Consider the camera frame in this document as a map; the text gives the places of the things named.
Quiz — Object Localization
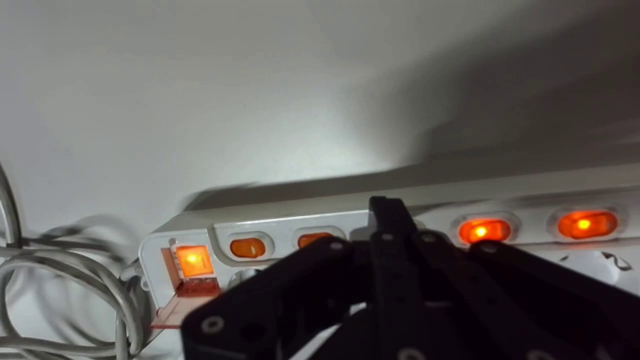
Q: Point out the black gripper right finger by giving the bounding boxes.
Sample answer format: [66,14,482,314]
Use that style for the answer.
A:
[368,195,640,360]

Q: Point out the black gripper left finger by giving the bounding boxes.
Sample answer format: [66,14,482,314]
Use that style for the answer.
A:
[180,236,373,360]

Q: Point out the white power strip orange switches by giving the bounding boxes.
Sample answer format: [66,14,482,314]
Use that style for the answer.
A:
[137,162,640,331]

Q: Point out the white power cable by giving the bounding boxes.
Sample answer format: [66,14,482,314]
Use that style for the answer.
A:
[0,166,152,360]

